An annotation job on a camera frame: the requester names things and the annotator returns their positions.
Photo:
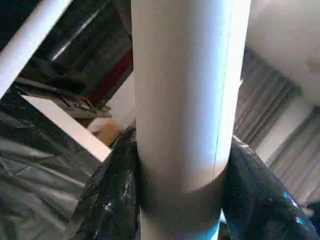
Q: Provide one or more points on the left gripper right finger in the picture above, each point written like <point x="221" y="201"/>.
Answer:
<point x="257" y="200"/>

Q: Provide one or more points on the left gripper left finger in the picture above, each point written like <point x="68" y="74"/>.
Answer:
<point x="110" y="200"/>

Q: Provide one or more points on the white plastic table leg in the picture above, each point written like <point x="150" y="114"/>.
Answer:
<point x="185" y="100"/>
<point x="27" y="42"/>

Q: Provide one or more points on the black table mat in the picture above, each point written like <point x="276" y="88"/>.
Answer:
<point x="32" y="175"/>

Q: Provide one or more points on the white flat board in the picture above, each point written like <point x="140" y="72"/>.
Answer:
<point x="70" y="125"/>

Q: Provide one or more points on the grey pleated curtain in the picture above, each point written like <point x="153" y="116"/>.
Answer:
<point x="270" y="105"/>

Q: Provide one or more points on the long black bar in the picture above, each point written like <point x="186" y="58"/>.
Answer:
<point x="75" y="37"/>

